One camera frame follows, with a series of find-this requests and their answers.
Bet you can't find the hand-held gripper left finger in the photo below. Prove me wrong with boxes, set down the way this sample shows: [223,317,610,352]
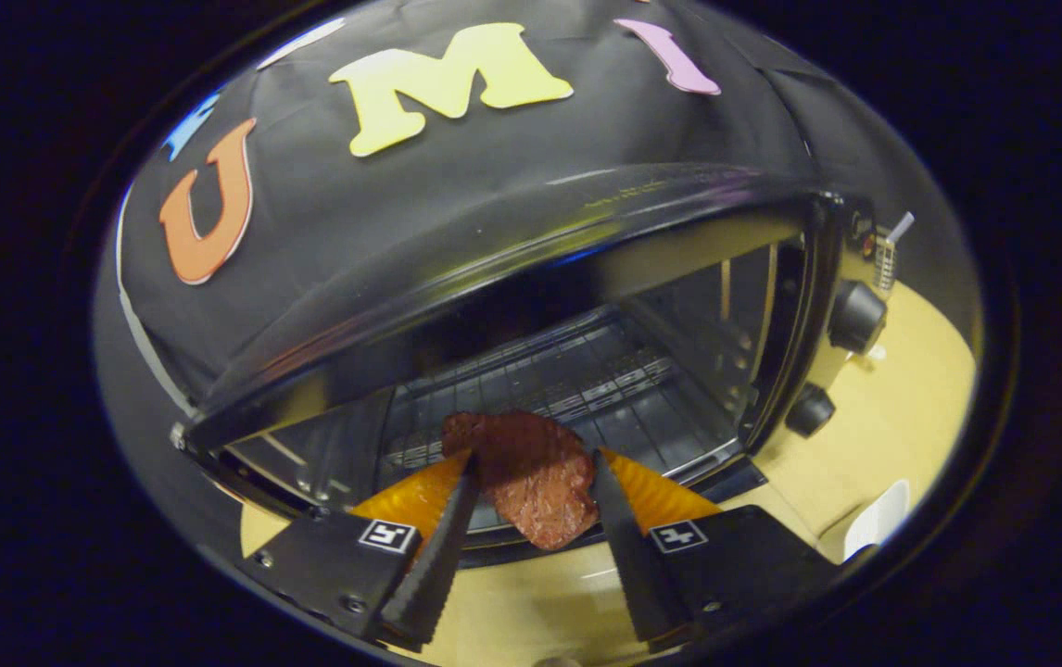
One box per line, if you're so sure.
[236,450,483,649]

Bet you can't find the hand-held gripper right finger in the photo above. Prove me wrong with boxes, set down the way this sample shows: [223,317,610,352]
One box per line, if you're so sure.
[591,448,866,649]

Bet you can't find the brown meat slice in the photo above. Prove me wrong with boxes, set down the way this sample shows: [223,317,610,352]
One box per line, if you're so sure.
[441,410,599,551]

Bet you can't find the black toaster oven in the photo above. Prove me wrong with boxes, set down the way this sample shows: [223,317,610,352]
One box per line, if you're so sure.
[170,162,889,571]

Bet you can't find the white rectangular tray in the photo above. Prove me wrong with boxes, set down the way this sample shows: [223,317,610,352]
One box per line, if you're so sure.
[843,479,910,562]

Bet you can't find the wire mesh utensil holder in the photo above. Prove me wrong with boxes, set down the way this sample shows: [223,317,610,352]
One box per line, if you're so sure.
[872,227,898,293]

